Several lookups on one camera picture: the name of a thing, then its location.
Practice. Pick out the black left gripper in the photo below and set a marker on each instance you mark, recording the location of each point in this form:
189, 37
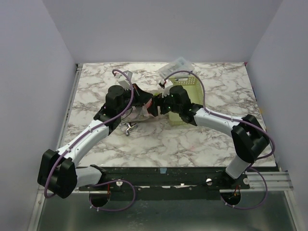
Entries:
142, 96

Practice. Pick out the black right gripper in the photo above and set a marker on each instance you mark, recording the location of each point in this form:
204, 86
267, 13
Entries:
164, 106

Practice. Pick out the clear zip top bag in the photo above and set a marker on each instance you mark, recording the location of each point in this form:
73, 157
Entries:
137, 113

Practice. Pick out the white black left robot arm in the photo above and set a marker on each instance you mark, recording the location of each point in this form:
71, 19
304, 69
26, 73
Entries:
58, 170

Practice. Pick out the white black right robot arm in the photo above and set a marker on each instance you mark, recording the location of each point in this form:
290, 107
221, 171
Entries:
248, 137

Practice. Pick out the chrome metal faucet piece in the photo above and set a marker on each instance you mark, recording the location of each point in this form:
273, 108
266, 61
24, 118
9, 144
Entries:
129, 126

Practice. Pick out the green perforated plastic basket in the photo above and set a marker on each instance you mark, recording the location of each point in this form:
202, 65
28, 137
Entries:
193, 87

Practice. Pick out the clear plastic organizer box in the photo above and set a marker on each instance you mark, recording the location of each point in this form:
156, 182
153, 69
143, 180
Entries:
176, 65

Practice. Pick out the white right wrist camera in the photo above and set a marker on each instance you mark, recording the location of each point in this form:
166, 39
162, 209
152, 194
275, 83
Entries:
166, 85

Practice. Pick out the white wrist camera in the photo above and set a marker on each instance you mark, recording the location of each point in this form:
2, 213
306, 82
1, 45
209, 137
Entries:
122, 80
166, 85

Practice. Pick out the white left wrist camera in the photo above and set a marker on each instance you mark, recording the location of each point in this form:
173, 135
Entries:
122, 80

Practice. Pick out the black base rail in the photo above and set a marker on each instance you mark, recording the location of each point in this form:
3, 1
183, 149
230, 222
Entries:
165, 183

